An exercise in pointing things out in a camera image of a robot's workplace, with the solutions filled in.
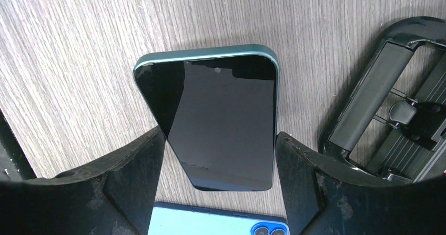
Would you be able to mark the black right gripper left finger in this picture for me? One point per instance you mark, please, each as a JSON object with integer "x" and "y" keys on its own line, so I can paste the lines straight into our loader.
{"x": 113, "y": 194}

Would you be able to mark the blue smartphone face down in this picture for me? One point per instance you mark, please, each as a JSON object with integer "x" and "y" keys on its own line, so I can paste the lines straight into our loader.
{"x": 171, "y": 218}

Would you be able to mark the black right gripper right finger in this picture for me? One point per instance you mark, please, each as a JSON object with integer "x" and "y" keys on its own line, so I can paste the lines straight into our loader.
{"x": 324, "y": 196}

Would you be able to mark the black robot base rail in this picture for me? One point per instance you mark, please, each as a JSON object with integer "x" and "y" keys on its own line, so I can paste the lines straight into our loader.
{"x": 14, "y": 164}

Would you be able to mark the black poker chip case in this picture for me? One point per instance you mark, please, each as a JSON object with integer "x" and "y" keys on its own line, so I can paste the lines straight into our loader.
{"x": 382, "y": 130}

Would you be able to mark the dark green-edged smartphone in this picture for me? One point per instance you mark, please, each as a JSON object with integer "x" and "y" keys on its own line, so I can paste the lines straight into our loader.
{"x": 217, "y": 108}

